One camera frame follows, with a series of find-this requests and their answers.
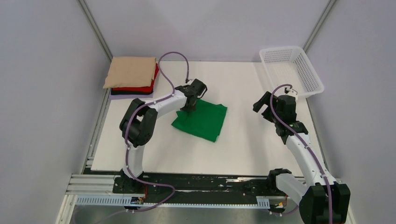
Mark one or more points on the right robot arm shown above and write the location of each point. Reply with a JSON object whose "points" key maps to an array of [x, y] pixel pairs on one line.
{"points": [[321, 199]]}

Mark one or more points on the white plastic basket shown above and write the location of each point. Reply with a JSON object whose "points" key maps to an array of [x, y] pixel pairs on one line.
{"points": [[291, 65]]}

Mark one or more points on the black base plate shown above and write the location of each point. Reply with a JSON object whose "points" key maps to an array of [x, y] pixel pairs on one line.
{"points": [[201, 188]]}

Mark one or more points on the folded black t shirt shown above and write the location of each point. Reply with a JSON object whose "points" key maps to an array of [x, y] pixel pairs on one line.
{"points": [[121, 92]]}

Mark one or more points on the aluminium frame rail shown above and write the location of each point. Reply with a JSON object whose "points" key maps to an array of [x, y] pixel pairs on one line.
{"points": [[103, 185]]}

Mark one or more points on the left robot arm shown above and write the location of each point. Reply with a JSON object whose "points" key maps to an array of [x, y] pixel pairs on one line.
{"points": [[138, 124]]}

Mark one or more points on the right corner metal strip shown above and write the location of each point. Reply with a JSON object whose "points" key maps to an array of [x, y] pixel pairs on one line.
{"points": [[320, 22]]}

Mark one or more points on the left corner metal strip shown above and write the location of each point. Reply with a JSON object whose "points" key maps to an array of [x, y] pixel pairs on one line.
{"points": [[95, 28]]}

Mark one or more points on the corner metal strip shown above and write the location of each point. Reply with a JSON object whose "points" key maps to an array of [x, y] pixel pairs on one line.
{"points": [[95, 28], [320, 22]]}

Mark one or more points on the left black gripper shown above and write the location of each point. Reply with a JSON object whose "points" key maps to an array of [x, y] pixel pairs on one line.
{"points": [[188, 108]]}

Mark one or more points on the white slotted cable duct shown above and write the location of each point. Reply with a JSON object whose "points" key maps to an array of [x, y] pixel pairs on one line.
{"points": [[130, 201]]}

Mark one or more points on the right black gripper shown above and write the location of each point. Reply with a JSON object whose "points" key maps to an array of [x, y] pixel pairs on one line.
{"points": [[265, 99]]}

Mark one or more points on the folded beige t shirt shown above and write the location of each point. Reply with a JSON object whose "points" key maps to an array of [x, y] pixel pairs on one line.
{"points": [[130, 71]]}

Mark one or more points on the green t shirt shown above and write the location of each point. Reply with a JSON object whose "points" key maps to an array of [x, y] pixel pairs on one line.
{"points": [[205, 122]]}

